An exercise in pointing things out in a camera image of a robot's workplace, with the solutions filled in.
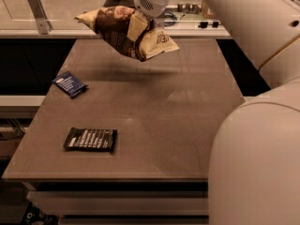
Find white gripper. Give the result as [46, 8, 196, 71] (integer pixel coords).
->
[127, 0, 169, 42]

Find brown chip bag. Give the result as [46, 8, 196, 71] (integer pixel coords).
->
[75, 6, 179, 62]

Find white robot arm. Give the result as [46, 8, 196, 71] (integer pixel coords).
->
[203, 0, 300, 225]

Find blue rxbar blueberry wrapper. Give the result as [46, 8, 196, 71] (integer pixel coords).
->
[52, 71, 88, 98]

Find cardboard box with label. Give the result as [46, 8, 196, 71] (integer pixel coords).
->
[201, 2, 217, 19]

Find black snack bar wrapper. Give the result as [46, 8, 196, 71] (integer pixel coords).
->
[64, 127, 117, 152]

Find left metal glass bracket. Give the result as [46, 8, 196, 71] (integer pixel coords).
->
[27, 0, 52, 35]

